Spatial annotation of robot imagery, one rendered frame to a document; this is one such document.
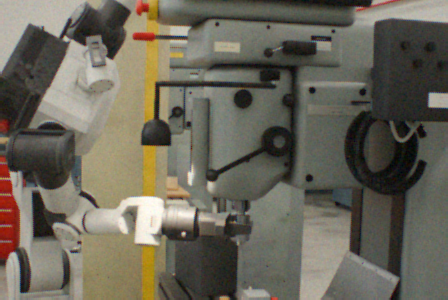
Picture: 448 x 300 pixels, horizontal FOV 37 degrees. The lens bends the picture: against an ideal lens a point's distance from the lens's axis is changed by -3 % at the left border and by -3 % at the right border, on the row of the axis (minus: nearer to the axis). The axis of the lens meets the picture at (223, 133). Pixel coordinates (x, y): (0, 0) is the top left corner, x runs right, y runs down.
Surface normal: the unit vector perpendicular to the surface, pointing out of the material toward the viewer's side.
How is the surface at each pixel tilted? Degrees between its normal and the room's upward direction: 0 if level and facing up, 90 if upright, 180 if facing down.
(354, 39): 90
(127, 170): 90
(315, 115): 90
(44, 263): 81
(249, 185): 118
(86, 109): 58
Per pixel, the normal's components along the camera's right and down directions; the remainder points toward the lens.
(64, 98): 0.47, -0.47
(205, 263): 0.42, 0.06
